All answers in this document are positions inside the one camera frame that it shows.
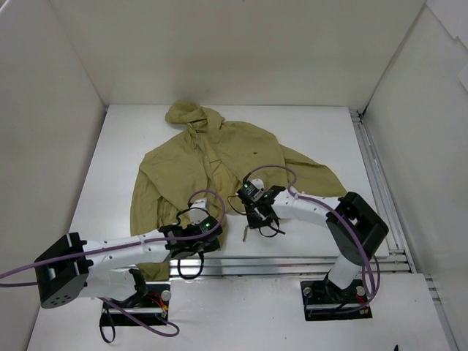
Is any metal zipper pull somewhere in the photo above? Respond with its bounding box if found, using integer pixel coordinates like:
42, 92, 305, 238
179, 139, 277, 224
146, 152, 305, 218
242, 225, 249, 242

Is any olive yellow hooded jacket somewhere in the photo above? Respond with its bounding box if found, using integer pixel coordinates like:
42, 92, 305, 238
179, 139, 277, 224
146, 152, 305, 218
130, 101, 348, 282

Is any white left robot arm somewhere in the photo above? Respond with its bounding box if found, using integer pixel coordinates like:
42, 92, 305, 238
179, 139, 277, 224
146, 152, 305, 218
34, 214, 222, 309

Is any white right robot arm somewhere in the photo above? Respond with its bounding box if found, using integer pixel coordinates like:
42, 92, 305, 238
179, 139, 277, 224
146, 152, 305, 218
237, 180, 389, 301

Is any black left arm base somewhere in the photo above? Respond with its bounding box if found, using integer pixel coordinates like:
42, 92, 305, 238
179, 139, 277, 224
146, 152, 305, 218
99, 282, 170, 327

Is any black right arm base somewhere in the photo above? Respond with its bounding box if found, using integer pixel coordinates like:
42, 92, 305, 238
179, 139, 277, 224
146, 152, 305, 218
300, 279, 373, 322

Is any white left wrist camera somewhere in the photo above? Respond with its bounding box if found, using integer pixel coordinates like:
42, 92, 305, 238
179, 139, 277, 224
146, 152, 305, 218
188, 197, 209, 225

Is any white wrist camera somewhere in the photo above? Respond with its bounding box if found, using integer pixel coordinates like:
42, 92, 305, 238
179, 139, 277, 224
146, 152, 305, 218
244, 178, 265, 192
188, 197, 209, 225

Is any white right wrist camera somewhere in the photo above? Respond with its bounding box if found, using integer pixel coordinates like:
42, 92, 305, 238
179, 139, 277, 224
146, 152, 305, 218
244, 178, 265, 192

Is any aluminium front rail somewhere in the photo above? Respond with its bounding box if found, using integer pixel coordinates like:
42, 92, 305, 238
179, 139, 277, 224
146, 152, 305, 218
167, 255, 416, 282

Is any aluminium rail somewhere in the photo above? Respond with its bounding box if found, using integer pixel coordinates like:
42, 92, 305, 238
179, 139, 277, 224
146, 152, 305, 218
167, 255, 416, 282
349, 109, 459, 350

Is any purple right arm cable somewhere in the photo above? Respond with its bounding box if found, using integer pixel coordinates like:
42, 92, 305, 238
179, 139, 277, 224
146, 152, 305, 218
244, 165, 380, 306

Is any aluminium right side rail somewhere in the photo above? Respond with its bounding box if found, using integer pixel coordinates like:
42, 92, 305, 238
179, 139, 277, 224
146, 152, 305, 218
349, 109, 459, 350

